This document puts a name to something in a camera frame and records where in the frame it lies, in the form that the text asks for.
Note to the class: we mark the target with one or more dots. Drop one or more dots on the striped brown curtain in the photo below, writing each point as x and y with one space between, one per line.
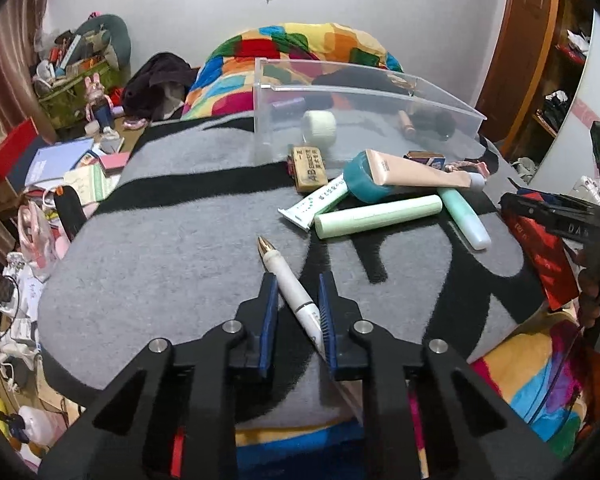
10 60

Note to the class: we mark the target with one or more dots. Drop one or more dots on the green and white booklet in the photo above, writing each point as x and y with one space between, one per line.
87 182

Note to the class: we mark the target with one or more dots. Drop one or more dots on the dark purple clothing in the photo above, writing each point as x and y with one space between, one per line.
155 85

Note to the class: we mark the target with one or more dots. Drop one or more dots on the white tube with green print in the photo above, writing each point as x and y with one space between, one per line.
315 202

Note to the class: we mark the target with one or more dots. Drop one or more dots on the grey green neck pillow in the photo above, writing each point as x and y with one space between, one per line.
115 35

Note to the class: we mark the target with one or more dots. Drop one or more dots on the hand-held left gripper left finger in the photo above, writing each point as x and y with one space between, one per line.
267 325

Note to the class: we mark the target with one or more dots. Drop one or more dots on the wooden shelf unit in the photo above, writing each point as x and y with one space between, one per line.
565 60

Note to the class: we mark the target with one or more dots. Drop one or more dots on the pink bag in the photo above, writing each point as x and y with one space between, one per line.
32 230

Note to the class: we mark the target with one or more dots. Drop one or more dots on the white tape roll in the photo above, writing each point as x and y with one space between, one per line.
320 127

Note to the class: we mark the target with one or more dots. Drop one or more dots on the colourful patchwork blanket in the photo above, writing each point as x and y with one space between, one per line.
260 45

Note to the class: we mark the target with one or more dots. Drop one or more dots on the person's right hand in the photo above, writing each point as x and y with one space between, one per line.
587 300

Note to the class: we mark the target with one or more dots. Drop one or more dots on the pink notebook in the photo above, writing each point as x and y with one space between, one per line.
114 160

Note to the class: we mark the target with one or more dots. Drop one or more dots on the small brown lipstick tube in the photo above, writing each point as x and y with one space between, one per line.
407 122

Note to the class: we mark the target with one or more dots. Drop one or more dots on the teal round jar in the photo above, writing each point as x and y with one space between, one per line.
362 177

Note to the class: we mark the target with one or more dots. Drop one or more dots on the red packet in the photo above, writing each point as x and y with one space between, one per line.
545 255

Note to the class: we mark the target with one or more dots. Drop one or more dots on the red box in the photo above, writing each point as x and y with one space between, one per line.
10 152

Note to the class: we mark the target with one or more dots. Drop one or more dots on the purple and black bottle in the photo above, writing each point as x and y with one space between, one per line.
287 109

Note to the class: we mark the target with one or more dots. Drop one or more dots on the beige cosmetic tube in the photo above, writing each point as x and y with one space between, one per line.
410 170

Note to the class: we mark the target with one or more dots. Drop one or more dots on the bunny doll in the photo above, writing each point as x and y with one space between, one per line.
99 105

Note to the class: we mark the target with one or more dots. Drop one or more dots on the white pen with gold tip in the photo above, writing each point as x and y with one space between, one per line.
292 290

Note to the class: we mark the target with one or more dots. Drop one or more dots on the white power strip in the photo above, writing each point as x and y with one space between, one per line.
17 350

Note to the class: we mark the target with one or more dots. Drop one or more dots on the light green cylinder tube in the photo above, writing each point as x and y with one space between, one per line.
375 215

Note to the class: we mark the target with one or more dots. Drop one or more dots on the mint green bottle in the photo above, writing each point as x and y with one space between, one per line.
465 220

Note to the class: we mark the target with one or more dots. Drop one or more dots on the clear plastic storage box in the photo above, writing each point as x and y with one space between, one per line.
280 135

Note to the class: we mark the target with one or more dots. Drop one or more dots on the wooden door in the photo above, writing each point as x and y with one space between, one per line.
520 35

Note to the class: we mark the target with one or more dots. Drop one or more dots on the yellow toy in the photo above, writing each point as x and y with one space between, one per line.
0 412

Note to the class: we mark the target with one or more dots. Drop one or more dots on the white panel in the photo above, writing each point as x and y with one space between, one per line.
575 150

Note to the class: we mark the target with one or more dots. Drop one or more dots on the small blue card box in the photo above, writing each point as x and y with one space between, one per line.
427 159

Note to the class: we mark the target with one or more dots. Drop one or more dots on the black round puff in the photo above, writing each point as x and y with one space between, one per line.
436 125

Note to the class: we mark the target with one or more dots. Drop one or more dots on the green storage basket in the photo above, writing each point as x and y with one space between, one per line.
65 105

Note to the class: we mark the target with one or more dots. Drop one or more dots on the grey and black rug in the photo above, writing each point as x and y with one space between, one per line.
180 235

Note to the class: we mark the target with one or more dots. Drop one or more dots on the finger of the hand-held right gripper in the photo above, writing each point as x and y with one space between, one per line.
560 199
550 217

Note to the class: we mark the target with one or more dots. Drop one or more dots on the black pouch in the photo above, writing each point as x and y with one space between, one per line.
70 212

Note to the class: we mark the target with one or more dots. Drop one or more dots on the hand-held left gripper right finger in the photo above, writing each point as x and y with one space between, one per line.
327 325

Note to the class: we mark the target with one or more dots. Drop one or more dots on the blue and white notebook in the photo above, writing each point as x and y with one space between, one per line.
55 160

